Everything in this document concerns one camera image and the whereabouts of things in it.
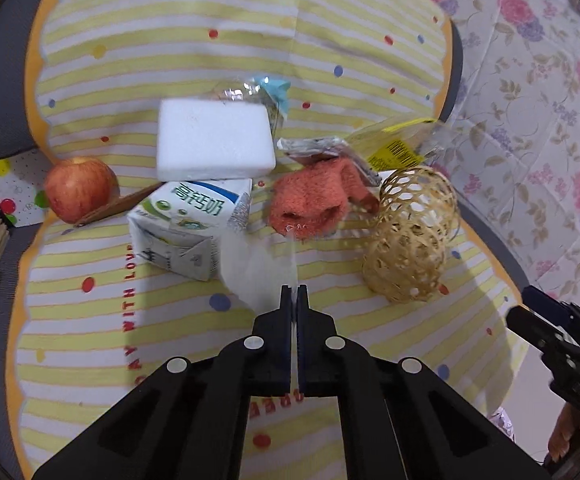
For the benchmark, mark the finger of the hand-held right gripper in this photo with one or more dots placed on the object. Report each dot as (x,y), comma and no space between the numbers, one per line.
(530,327)
(545,300)

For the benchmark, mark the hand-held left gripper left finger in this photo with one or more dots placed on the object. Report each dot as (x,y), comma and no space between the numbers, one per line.
(286,310)

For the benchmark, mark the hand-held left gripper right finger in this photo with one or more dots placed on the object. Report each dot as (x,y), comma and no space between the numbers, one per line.
(302,310)

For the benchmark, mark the white tissue paper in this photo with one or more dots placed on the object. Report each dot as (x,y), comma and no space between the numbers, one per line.
(255,270)

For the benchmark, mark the orange fuzzy sock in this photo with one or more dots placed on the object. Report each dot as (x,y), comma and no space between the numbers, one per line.
(305,200)

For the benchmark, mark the woven bamboo basket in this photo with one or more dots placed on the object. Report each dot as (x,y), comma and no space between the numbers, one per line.
(410,240)

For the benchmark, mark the green white milk carton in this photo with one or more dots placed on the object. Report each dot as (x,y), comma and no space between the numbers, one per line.
(180,225)

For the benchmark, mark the silver snack wrapper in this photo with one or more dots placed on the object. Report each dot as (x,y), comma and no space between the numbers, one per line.
(315,147)

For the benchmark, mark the yellow plastic wrapper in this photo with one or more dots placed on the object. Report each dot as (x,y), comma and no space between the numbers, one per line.
(395,152)

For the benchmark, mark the white foam block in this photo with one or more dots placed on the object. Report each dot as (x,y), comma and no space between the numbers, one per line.
(215,140)

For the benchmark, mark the person's right hand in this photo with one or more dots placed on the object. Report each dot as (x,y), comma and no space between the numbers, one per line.
(567,427)

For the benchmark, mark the pink plastic bag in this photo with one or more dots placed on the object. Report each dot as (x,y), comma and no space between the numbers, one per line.
(502,425)

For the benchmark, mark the floral cloth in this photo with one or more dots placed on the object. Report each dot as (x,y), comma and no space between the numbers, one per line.
(530,110)

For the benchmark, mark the brown wooden stick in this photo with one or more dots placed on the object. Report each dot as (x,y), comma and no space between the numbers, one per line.
(115,206)

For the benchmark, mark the clear plastic wrapper blue label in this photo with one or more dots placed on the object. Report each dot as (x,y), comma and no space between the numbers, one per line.
(270,90)

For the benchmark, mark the red apple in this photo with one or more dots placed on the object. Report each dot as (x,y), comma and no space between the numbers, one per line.
(77,185)

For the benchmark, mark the yellow striped blanket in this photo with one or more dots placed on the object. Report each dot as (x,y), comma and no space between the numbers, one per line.
(170,35)

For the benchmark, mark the grey chair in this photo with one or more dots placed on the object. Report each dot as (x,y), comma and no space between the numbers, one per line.
(0,110)

